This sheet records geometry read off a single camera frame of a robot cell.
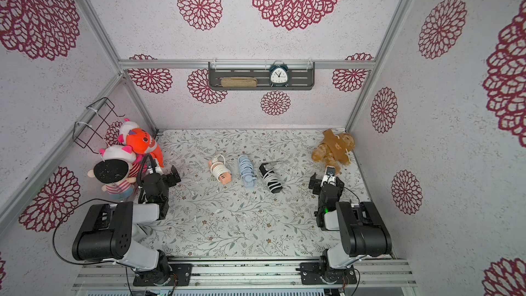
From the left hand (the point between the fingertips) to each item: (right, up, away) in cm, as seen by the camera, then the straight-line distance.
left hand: (165, 170), depth 93 cm
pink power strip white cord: (+24, 0, +4) cm, 24 cm away
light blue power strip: (+37, -1, +5) cm, 37 cm away
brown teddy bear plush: (+80, +10, +9) cm, 81 cm away
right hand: (+73, -1, -2) cm, 73 cm away
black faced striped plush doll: (-11, +1, -15) cm, 18 cm away
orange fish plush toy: (-9, +13, -4) cm, 16 cm away
